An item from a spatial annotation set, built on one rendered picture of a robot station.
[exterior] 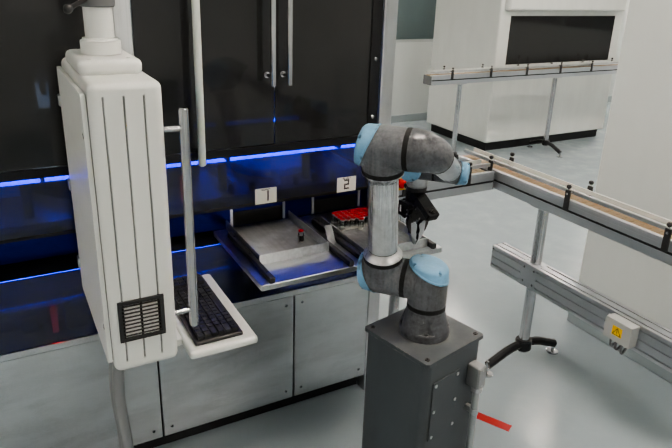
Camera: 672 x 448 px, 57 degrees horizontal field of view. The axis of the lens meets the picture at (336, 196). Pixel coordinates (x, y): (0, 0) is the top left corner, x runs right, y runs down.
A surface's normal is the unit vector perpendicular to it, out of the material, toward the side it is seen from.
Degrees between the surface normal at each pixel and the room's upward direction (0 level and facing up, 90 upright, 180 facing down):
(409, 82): 90
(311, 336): 90
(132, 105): 90
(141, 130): 90
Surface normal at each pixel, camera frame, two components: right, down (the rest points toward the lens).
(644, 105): -0.88, 0.14
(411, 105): 0.48, 0.31
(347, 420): 0.04, -0.94
